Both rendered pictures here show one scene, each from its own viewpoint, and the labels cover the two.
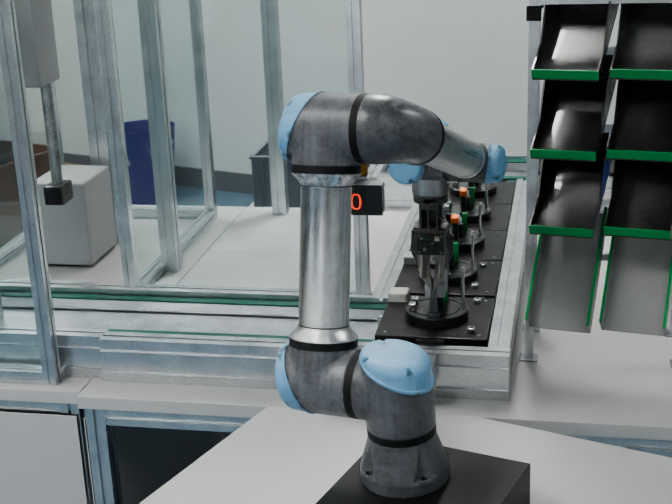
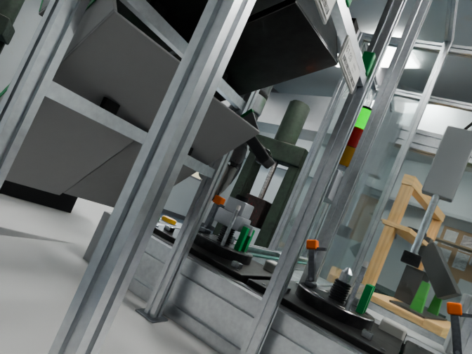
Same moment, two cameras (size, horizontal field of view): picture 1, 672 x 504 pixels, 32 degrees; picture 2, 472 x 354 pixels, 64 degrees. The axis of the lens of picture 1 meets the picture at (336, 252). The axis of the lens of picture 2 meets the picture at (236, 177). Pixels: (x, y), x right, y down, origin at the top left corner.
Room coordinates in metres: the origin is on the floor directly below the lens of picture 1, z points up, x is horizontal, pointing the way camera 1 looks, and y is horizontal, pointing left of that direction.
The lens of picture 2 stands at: (2.61, -0.99, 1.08)
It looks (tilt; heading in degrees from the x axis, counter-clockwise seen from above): 4 degrees up; 108
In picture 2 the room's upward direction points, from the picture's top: 24 degrees clockwise
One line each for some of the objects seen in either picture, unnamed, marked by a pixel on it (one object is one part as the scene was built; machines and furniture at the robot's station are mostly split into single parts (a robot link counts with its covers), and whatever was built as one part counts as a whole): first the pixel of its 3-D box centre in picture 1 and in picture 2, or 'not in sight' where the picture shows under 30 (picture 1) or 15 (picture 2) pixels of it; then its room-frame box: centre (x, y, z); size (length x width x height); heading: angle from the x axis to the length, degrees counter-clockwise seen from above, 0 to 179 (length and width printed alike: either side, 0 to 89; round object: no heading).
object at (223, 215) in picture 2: (436, 276); (239, 213); (2.40, -0.22, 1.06); 0.08 x 0.04 x 0.07; 168
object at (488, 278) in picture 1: (448, 259); (341, 288); (2.64, -0.27, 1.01); 0.24 x 0.24 x 0.13; 78
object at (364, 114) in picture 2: not in sight; (360, 120); (2.54, -0.05, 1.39); 0.05 x 0.05 x 0.05
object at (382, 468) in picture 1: (403, 448); not in sight; (1.75, -0.10, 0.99); 0.15 x 0.15 x 0.10
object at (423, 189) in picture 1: (431, 185); (246, 103); (2.31, -0.20, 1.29); 0.08 x 0.08 x 0.05
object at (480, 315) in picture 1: (436, 319); (217, 254); (2.39, -0.22, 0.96); 0.24 x 0.24 x 0.02; 78
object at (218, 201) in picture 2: (434, 294); (215, 213); (2.35, -0.21, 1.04); 0.04 x 0.02 x 0.08; 168
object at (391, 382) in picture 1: (394, 386); not in sight; (1.75, -0.09, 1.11); 0.13 x 0.12 x 0.14; 65
